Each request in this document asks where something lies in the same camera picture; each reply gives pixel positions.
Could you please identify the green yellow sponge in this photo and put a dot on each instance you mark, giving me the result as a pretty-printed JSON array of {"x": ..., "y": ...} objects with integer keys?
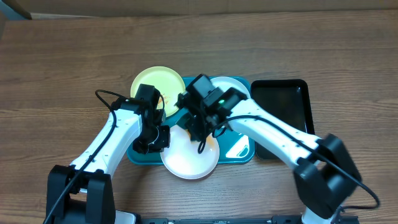
[{"x": 208, "y": 141}]

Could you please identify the black rectangular tray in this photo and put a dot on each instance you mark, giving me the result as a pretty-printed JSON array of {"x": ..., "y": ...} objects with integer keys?
[{"x": 287, "y": 100}]

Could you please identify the teal plastic tray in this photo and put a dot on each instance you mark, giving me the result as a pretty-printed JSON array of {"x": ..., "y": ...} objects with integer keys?
[{"x": 235, "y": 148}]

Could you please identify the white plate with sauce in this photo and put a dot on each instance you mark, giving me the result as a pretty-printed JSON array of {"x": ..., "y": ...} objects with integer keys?
[{"x": 225, "y": 83}]

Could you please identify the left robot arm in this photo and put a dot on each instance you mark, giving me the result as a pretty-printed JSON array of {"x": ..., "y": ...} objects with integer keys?
[{"x": 83, "y": 191}]

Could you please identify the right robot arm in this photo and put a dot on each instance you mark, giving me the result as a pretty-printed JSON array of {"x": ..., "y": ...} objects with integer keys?
[{"x": 324, "y": 172}]

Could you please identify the yellow-green plate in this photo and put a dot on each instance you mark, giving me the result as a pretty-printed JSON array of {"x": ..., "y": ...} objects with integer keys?
[{"x": 167, "y": 81}]

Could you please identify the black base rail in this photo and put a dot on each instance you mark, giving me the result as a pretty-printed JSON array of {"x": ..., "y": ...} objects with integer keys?
[{"x": 278, "y": 219}]

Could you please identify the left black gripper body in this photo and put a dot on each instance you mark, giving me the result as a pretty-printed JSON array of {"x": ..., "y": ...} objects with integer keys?
[{"x": 153, "y": 140}]

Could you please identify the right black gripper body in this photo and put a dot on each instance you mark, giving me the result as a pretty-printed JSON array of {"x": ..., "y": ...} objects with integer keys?
[{"x": 204, "y": 127}]

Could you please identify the white plate front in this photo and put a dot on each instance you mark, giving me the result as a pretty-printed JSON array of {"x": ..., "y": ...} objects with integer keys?
[{"x": 182, "y": 159}]

